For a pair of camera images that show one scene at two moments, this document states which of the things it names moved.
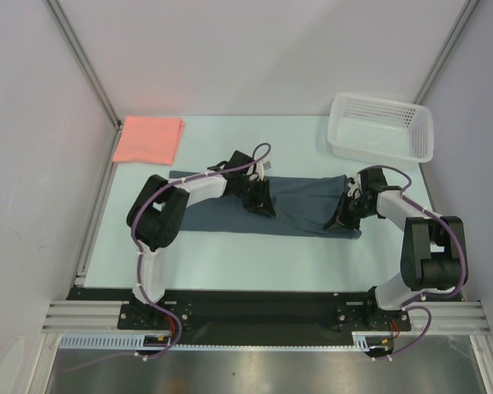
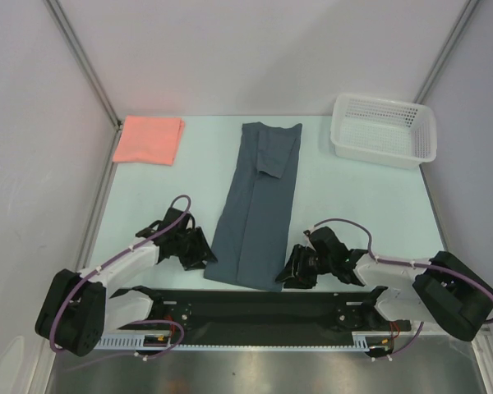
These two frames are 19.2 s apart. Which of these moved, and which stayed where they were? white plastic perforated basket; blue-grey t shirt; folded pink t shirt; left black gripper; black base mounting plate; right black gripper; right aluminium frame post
Moved: right black gripper; blue-grey t shirt; left black gripper
Stayed: black base mounting plate; white plastic perforated basket; right aluminium frame post; folded pink t shirt
